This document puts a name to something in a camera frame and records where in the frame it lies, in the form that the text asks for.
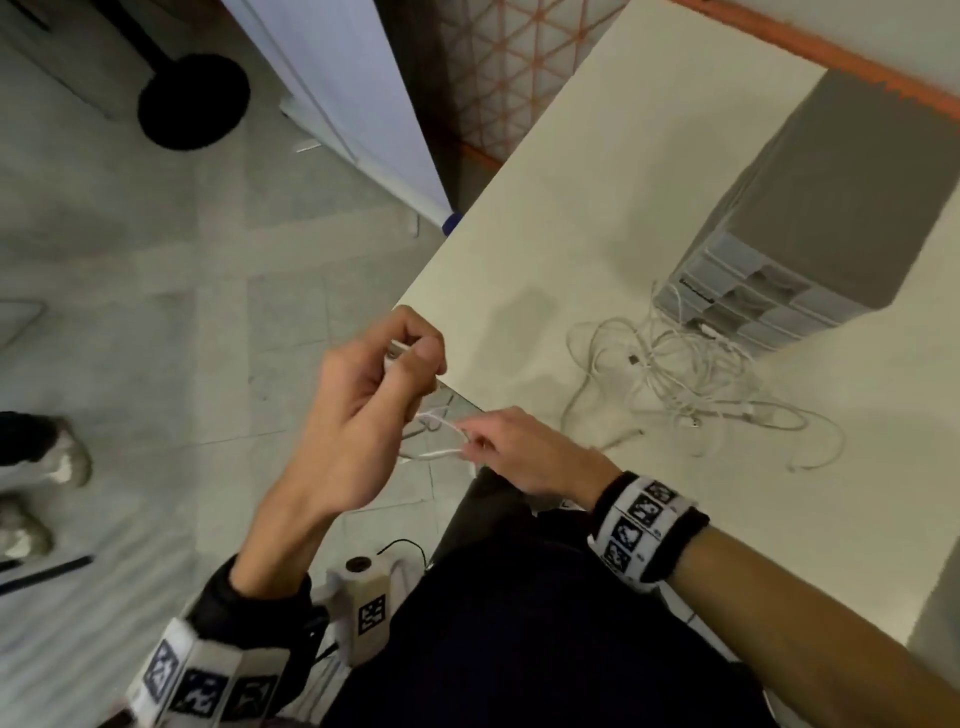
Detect black rod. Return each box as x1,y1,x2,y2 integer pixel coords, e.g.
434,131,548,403
0,555,96,599

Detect white board panel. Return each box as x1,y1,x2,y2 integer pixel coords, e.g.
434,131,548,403
219,0,456,228

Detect person's left hand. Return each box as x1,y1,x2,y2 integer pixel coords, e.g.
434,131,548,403
281,306,449,519

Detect person's right forearm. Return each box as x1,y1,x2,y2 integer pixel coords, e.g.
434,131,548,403
666,525,960,728

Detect person's left forearm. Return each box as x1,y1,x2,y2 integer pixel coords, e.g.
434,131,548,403
228,480,354,601

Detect grey plastic drawer unit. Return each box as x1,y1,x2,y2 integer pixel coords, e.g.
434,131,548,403
652,67,960,354

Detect person's dark trousers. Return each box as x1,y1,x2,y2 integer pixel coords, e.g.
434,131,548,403
321,465,777,728

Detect white charging cable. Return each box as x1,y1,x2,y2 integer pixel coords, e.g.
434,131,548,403
386,339,481,466

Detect black round stand base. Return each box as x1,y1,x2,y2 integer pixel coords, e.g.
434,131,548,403
90,0,252,153

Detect person's right hand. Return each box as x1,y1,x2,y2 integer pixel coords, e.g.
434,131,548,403
456,407,624,519

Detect orange lattice fence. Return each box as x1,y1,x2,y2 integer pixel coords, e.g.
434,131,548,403
437,0,633,165

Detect tangle of white cables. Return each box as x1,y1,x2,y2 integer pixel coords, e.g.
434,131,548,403
561,283,847,474

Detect black wristband with marker tags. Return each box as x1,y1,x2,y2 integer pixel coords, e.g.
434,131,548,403
587,471,711,595
123,555,331,728

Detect thin black cable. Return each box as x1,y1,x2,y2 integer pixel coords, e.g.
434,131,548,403
375,537,430,573

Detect white device with marker tag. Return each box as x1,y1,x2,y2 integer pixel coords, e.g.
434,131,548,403
326,555,411,669

